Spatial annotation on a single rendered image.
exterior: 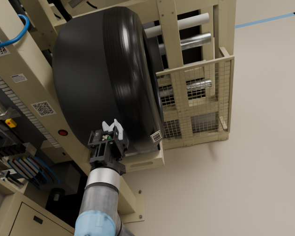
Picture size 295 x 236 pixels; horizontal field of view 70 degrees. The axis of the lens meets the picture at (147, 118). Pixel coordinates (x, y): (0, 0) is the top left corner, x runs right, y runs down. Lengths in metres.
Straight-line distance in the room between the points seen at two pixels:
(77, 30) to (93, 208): 0.55
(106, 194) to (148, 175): 1.56
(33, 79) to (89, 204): 0.58
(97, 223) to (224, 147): 1.77
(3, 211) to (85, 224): 0.84
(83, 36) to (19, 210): 0.90
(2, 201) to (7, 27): 0.79
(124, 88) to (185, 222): 1.35
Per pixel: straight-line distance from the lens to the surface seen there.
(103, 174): 0.48
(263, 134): 2.24
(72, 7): 1.16
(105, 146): 0.52
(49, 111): 0.99
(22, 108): 1.05
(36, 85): 0.92
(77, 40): 0.74
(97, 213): 0.44
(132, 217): 1.88
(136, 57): 0.67
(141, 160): 1.04
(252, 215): 1.83
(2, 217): 1.23
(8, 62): 0.90
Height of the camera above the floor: 1.71
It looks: 44 degrees down
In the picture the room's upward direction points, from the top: 19 degrees counter-clockwise
